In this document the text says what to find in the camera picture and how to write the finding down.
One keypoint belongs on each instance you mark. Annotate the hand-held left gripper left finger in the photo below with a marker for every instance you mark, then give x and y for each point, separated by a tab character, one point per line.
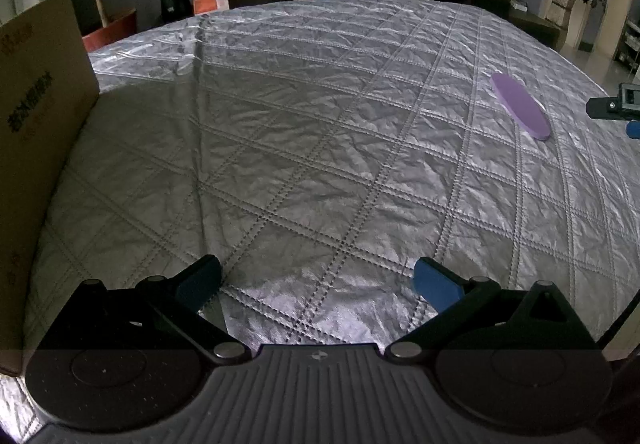
202	281

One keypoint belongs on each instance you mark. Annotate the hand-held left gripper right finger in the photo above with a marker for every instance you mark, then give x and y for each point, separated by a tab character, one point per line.
435	284

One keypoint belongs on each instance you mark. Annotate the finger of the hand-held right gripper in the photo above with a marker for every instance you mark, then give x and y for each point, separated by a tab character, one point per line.
612	106
634	130

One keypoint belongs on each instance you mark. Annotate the purple oval foam pad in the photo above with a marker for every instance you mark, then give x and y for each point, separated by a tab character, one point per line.
520	106

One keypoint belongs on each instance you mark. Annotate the dark low cabinet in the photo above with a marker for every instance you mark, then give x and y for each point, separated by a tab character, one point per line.
540	26

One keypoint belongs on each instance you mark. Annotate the small white box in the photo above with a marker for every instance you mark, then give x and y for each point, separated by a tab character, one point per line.
520	5

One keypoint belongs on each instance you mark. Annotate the silver quilted table mat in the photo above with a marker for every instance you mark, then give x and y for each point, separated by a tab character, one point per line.
300	124

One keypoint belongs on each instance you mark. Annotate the brown cardboard box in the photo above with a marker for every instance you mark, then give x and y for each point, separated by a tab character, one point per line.
40	149

